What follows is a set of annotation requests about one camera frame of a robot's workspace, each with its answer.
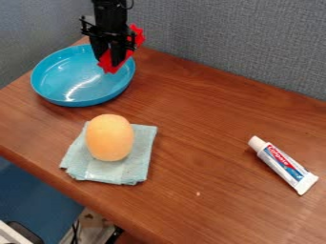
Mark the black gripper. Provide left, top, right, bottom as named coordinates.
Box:
left=78, top=0, right=136, bottom=67

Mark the red rectangular block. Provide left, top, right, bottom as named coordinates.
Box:
left=97, top=24, right=145, bottom=73

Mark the blue plastic plate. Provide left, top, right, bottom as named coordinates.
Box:
left=30, top=44, right=136, bottom=107

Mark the orange egg-shaped object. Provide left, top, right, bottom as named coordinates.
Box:
left=85, top=114, right=133, bottom=161

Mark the light blue folded cloth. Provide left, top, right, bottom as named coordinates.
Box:
left=60, top=124, right=157, bottom=185

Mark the white toothpaste tube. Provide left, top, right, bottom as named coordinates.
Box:
left=248, top=135, right=318, bottom=195

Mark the black cable under table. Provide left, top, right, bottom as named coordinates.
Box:
left=68, top=220, right=81, bottom=244

